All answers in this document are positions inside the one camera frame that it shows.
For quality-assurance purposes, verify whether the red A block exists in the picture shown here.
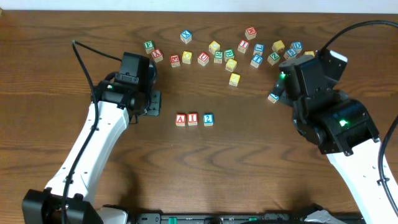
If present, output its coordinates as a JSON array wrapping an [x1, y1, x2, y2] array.
[[175, 114, 186, 126]]

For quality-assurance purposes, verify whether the red i block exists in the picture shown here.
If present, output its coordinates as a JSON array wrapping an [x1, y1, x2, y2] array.
[[238, 40, 249, 54], [187, 113, 198, 126]]

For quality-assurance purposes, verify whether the blue 2 block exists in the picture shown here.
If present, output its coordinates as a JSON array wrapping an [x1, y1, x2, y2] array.
[[203, 113, 214, 126]]

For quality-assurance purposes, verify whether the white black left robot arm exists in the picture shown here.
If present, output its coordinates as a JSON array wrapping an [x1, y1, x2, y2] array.
[[22, 80, 161, 223]]

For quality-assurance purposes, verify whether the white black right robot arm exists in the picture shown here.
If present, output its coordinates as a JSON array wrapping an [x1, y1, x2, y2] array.
[[269, 52, 397, 223]]

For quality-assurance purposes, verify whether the blue P block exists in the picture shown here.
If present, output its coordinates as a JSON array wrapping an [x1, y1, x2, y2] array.
[[267, 93, 279, 103]]

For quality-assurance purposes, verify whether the green Z block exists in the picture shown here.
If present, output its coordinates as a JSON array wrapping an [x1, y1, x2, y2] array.
[[267, 52, 280, 65]]

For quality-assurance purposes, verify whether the blue S block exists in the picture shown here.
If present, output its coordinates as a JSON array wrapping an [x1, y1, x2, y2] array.
[[284, 49, 297, 60]]

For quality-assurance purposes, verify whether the blue T block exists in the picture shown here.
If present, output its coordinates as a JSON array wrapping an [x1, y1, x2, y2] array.
[[251, 54, 264, 68]]

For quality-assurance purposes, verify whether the yellow block upper right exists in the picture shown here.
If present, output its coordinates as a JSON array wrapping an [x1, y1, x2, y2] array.
[[272, 40, 285, 54]]

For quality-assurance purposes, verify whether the yellow block far right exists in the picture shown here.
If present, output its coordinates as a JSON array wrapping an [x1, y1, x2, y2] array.
[[304, 51, 315, 57]]

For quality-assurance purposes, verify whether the yellow block lower middle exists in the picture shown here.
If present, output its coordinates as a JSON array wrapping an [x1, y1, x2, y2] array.
[[229, 73, 241, 86]]

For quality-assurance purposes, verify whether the blue L block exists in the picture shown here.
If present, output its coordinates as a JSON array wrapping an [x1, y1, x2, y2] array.
[[253, 43, 265, 56]]

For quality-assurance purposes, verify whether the blue D block upper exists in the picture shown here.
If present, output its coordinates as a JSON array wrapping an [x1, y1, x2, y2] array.
[[290, 41, 303, 54]]

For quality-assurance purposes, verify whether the red E block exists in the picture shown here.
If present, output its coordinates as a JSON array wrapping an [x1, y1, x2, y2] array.
[[170, 55, 180, 68]]

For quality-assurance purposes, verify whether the red X block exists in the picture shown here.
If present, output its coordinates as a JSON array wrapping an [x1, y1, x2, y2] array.
[[151, 49, 164, 63]]

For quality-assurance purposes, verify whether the yellow block below B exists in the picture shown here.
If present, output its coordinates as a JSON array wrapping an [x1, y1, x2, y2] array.
[[226, 58, 238, 72]]

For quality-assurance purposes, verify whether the yellow block near left gripper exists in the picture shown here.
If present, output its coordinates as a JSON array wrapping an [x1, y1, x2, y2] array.
[[182, 51, 193, 64]]

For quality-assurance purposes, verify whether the green B block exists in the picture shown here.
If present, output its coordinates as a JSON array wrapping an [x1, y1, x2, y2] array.
[[224, 49, 235, 62]]

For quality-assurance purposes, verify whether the green F block upper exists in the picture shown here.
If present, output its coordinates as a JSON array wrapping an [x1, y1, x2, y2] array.
[[144, 40, 155, 54]]

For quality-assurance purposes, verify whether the red H block top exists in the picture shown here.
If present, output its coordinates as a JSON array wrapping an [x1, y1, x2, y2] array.
[[245, 27, 257, 40]]

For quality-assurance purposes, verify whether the green R block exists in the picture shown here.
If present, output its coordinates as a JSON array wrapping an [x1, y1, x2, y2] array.
[[214, 50, 223, 63]]

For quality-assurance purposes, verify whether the red U block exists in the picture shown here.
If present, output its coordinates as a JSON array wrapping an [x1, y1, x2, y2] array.
[[198, 52, 210, 66]]

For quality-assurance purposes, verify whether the yellow block top middle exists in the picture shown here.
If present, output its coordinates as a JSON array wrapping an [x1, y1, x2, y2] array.
[[209, 40, 221, 55]]

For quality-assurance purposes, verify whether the blue X block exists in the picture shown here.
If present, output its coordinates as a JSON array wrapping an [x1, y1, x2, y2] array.
[[180, 30, 192, 44]]

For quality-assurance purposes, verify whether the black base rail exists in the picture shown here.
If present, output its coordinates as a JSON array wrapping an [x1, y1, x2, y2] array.
[[127, 213, 365, 224]]

